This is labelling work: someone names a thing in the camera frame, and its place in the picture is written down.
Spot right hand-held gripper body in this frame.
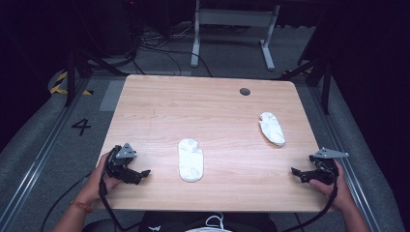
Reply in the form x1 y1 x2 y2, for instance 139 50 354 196
303 147 350 187

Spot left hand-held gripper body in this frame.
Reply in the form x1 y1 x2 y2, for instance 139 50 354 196
105 142 137 182

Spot white ankle sock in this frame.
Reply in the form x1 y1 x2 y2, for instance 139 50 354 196
258 111 287 148
177 138 205 184

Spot person's right hand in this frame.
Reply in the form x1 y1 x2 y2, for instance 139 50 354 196
308 159 356 211

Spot person's left hand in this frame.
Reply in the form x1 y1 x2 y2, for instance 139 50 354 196
84 152 124 205

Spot black chair armrest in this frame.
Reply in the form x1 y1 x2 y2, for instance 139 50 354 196
81 218 121 232

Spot person's black shirt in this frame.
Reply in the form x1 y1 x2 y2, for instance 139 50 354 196
138 211 278 232

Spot grey floor tape patch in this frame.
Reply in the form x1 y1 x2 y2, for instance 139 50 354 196
98 79 127 113

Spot black metal stand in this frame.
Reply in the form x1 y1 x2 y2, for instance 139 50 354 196
63 47 130 108
279 57 334 116

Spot white face mask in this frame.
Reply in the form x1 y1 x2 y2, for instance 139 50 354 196
184 212 234 232

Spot yellow black hazard tape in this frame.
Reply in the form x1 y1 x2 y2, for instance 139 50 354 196
49 71 95 97

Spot metal floor rail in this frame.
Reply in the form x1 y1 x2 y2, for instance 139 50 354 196
307 86 383 232
0 76 92 228

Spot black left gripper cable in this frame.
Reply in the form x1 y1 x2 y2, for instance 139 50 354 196
98 154 143 232

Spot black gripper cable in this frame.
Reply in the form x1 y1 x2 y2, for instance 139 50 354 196
281 180 339 232
98 154 143 232

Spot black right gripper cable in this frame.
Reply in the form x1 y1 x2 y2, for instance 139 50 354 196
281 180 339 232

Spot orange bead bracelet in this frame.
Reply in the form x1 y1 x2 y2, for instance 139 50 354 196
70 199 95 215

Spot thin black cable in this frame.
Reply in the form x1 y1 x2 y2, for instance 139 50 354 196
39 172 93 232

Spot black floor cables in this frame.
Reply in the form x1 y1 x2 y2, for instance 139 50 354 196
131 27 215 78

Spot white metal desk frame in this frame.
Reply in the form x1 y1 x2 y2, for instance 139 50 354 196
190 0 282 72

